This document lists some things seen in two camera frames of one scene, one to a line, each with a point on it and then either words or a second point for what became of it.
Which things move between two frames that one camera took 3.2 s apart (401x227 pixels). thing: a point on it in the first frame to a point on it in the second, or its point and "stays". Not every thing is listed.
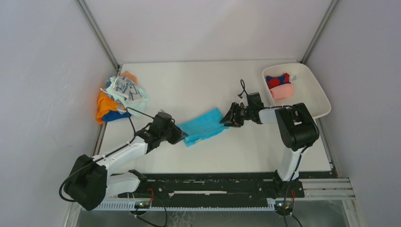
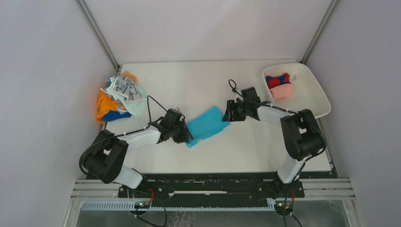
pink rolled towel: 282,92 stays
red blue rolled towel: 272,82 stays
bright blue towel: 203,126 stays
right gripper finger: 231,125 to 233,117
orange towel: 106,104 stays
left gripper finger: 180,133 to 186,131
